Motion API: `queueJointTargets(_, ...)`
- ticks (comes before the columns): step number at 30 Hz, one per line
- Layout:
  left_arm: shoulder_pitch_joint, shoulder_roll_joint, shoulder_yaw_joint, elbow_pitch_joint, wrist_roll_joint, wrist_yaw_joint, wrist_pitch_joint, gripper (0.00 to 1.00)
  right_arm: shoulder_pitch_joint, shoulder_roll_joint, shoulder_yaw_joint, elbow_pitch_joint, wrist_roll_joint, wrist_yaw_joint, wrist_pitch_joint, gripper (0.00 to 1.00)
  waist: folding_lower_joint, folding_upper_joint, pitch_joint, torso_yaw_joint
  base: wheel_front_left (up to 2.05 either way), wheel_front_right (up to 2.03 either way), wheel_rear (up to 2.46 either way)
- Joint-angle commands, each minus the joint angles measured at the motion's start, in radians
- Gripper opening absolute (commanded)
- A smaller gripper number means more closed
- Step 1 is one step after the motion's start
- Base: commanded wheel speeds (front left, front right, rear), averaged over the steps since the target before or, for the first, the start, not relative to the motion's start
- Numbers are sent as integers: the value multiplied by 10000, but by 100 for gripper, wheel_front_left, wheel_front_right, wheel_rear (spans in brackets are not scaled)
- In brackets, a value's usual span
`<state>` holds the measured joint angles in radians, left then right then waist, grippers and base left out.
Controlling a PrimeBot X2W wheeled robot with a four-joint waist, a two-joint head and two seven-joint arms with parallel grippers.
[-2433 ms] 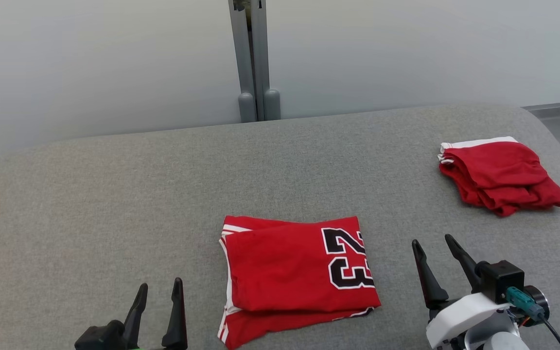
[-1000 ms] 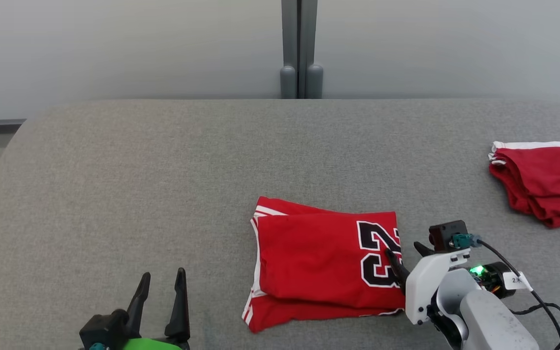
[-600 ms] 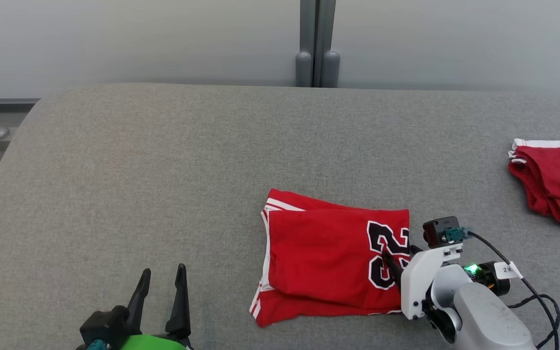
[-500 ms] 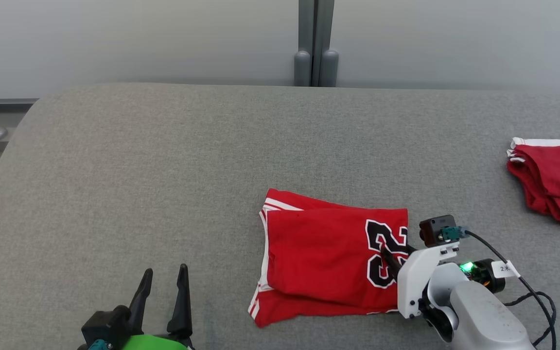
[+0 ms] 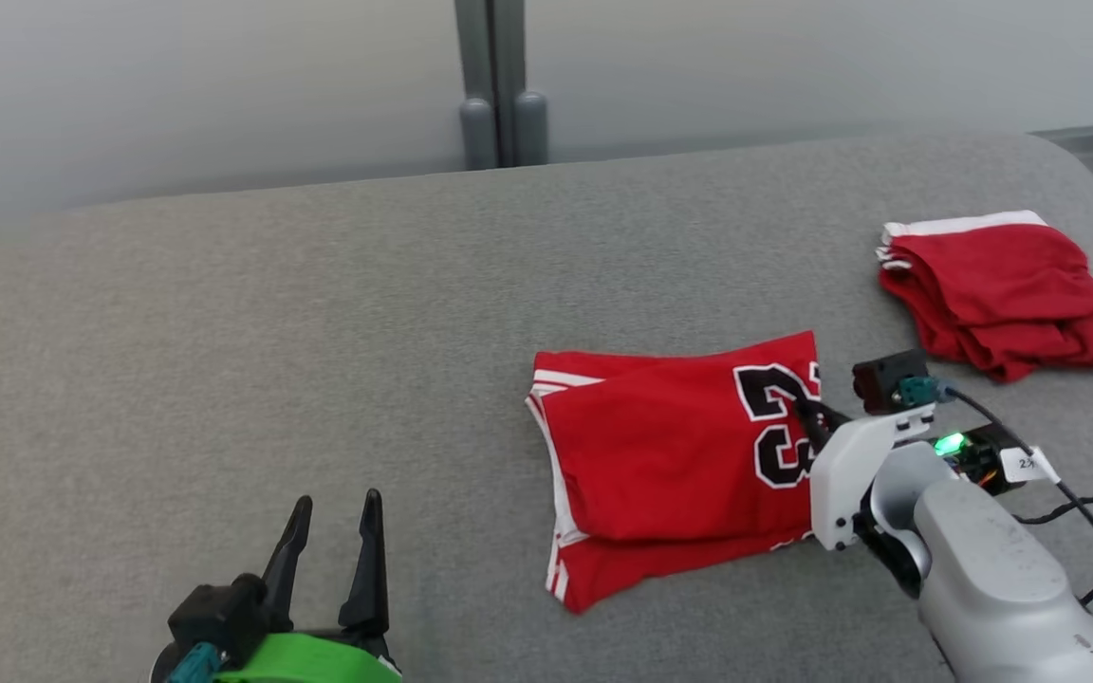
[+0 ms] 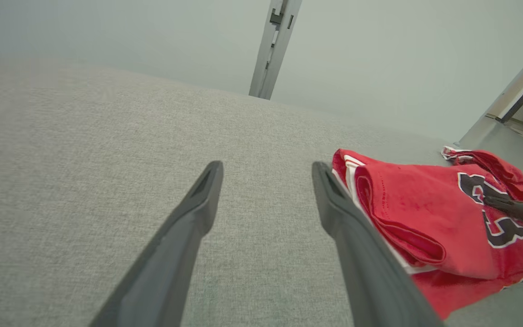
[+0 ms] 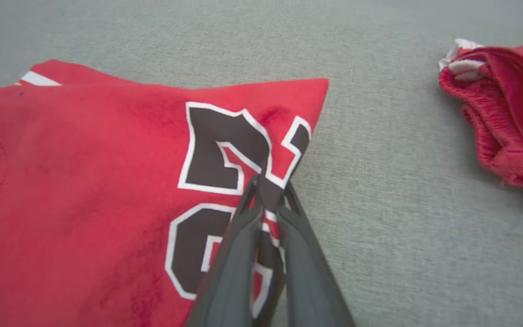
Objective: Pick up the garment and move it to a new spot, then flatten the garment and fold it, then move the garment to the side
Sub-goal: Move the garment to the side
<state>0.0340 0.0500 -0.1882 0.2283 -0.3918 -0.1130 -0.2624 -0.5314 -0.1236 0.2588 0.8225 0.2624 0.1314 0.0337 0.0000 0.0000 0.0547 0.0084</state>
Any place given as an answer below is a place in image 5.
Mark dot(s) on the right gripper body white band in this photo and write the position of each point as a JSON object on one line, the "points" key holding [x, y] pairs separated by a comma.
{"points": [[850, 474]]}

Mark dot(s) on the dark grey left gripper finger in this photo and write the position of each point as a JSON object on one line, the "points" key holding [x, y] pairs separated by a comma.
{"points": [[368, 579], [286, 569]]}

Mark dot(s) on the grey fabric sofa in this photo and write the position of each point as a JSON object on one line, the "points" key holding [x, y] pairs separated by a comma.
{"points": [[319, 379]]}

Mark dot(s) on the grey round post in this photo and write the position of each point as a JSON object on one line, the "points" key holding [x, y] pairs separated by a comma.
{"points": [[531, 128], [477, 133]]}

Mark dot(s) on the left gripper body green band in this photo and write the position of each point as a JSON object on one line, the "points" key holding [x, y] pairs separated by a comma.
{"points": [[309, 659]]}

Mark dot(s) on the red jersey with number 23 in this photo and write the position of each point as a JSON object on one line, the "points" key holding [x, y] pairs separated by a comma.
{"points": [[660, 455]]}

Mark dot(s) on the grey vertical frame bar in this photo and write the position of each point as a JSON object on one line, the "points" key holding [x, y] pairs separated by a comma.
{"points": [[490, 47]]}

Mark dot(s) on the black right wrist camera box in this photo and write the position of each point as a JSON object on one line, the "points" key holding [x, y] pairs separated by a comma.
{"points": [[888, 379]]}

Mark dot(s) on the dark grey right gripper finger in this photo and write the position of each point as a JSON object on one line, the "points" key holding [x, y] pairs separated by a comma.
{"points": [[822, 410], [817, 436]]}

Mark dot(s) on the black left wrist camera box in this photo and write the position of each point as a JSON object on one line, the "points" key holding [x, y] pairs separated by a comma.
{"points": [[224, 617]]}

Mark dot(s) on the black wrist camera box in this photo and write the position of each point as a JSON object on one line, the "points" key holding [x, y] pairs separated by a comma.
{"points": [[888, 379], [224, 617]]}

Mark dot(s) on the red garment with white band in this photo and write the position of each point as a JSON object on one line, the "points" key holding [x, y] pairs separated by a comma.
{"points": [[992, 294]]}

